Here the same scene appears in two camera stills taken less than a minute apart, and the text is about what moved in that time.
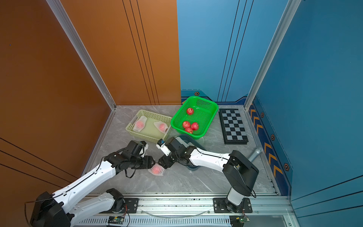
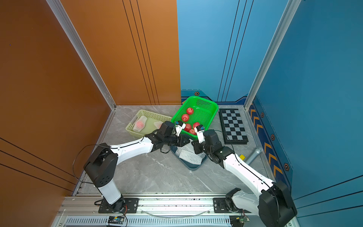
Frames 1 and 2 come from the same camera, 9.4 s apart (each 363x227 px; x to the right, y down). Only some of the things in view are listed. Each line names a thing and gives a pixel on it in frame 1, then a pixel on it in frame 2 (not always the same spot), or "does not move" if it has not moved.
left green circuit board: (116, 220) does not move
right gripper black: (163, 161) -> (196, 147)
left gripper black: (148, 162) -> (182, 138)
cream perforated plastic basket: (150, 126) does not move
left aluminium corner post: (81, 49) does not move
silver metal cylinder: (254, 155) does not move
